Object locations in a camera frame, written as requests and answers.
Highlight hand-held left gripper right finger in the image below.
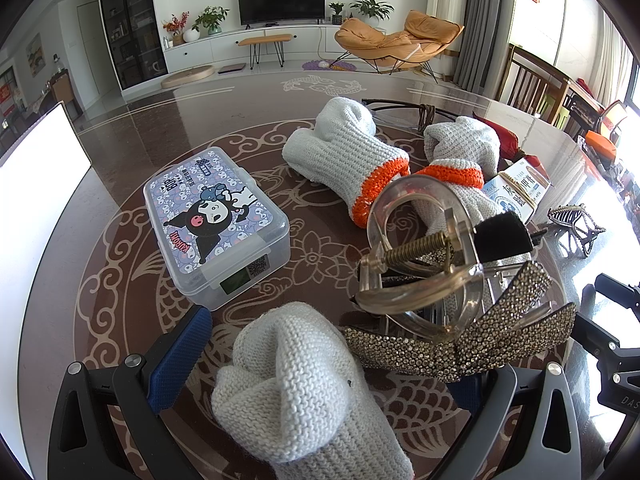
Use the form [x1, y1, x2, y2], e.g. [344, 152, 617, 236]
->
[430, 362, 588, 480]

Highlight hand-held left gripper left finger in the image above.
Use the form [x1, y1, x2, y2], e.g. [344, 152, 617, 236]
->
[47, 305, 213, 480]

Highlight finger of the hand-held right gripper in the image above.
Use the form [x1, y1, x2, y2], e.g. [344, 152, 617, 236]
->
[594, 272, 640, 312]
[571, 311, 640, 369]

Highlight rhinestone hair clip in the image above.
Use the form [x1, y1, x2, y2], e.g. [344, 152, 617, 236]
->
[342, 175, 577, 385]

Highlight gold hair claw clip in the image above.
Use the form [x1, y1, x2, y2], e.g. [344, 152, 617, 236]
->
[546, 203, 607, 260]

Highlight white knit glove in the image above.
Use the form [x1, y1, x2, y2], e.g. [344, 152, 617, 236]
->
[282, 97, 412, 229]
[414, 158, 508, 263]
[210, 301, 416, 480]
[424, 116, 502, 173]

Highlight blue white ointment box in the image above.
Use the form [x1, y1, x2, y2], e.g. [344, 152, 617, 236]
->
[481, 159, 552, 222]

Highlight clear cartoon-print plastic box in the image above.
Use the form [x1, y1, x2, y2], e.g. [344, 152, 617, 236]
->
[143, 146, 291, 311]

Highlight red snack packet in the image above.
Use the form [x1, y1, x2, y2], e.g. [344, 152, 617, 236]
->
[480, 116, 543, 168]

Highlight black-framed eyeglasses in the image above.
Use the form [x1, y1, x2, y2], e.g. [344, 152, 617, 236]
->
[360, 98, 436, 134]

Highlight orange box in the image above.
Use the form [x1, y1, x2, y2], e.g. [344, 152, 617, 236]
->
[585, 130, 621, 161]

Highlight dark wooden slat chair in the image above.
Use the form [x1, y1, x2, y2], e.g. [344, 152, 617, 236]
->
[496, 44, 573, 126]

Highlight round beige floor cushion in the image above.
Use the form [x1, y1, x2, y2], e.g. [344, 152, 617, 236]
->
[161, 65, 216, 87]

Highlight brown dining chair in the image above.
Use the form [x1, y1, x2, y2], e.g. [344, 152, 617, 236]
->
[50, 71, 83, 116]

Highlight grey curtain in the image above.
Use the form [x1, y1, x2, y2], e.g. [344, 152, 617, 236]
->
[452, 0, 518, 96]

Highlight white television cabinet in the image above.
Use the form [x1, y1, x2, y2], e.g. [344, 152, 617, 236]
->
[164, 22, 361, 73]

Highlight purple round floor mat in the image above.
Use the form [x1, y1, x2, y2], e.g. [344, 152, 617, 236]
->
[302, 59, 358, 72]

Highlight wooden bench with metal legs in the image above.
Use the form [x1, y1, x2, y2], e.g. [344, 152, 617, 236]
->
[237, 34, 292, 68]

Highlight red flower arrangement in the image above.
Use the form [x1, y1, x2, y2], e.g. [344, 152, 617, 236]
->
[161, 11, 191, 46]

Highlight bushy green potted plant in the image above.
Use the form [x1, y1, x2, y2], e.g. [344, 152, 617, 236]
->
[192, 6, 231, 36]

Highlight dark glass display cabinet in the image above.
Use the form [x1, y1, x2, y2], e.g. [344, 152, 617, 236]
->
[97, 0, 168, 93]

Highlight orange lounge chair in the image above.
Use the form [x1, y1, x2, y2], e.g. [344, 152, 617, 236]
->
[334, 10, 465, 76]

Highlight black television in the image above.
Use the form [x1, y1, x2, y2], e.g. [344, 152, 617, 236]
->
[237, 0, 326, 28]

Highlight large-leaf potted plant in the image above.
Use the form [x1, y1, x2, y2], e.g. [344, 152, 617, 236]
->
[349, 0, 396, 25]

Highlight framed wall painting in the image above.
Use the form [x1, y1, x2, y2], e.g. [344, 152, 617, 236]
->
[26, 32, 45, 77]

